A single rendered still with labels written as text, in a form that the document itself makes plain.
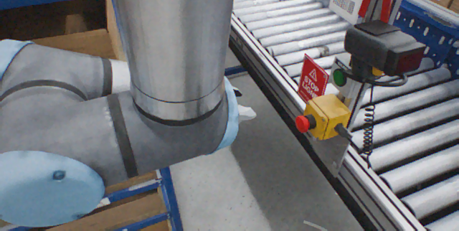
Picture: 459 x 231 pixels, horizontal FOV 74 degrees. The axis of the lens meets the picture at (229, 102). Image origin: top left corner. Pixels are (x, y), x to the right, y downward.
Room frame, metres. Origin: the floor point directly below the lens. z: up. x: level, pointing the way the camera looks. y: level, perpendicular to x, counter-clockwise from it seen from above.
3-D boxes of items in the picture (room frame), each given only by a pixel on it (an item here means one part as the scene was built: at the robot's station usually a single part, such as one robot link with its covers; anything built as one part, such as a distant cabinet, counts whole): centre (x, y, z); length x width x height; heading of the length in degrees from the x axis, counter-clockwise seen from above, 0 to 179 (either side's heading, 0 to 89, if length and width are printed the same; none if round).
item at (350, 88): (0.50, -0.24, 0.95); 0.07 x 0.03 x 0.07; 22
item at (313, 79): (0.57, -0.22, 0.85); 0.16 x 0.01 x 0.13; 22
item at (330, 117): (0.46, -0.22, 0.84); 0.15 x 0.09 x 0.07; 22
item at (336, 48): (0.96, -0.38, 0.72); 0.52 x 0.05 x 0.05; 112
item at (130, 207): (0.61, 0.48, 0.39); 0.40 x 0.30 x 0.10; 112
